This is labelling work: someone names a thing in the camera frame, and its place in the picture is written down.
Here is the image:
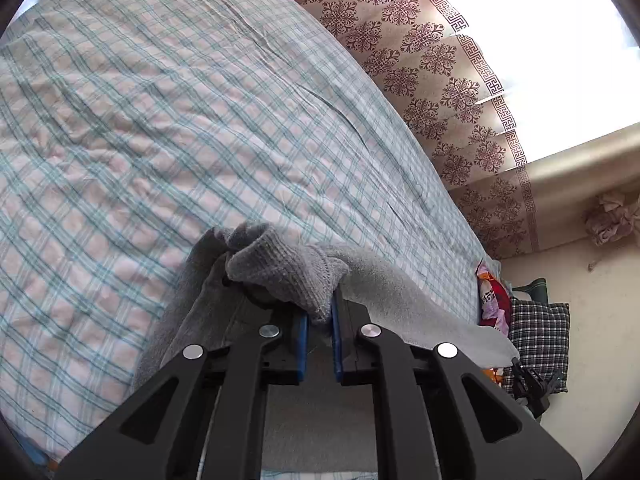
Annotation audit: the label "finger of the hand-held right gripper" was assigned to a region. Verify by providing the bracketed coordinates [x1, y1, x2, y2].
[510, 357, 563, 418]

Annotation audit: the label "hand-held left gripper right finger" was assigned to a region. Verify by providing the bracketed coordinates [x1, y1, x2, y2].
[331, 287, 583, 480]

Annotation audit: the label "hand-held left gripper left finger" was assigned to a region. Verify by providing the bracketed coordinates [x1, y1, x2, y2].
[52, 306, 310, 480]

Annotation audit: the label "grey pants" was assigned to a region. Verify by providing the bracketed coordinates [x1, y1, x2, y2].
[132, 221, 521, 473]

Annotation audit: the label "dark plaid pillow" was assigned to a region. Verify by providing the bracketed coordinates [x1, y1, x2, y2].
[500, 297, 571, 396]

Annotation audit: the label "colourful floral pillow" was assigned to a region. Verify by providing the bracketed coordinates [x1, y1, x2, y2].
[475, 259, 513, 386]

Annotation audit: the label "green cloth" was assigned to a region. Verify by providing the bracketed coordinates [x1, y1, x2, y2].
[510, 277, 551, 306]

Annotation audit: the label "crumpled pale cloth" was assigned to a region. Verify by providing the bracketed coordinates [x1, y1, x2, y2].
[582, 192, 640, 248]

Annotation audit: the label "plaid bed sheet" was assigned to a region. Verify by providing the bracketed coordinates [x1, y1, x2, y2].
[0, 0, 506, 480]

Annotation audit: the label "brown patterned curtain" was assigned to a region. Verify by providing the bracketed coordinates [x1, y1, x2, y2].
[245, 0, 541, 261]

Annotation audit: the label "bright window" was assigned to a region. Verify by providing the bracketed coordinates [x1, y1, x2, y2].
[400, 0, 640, 163]

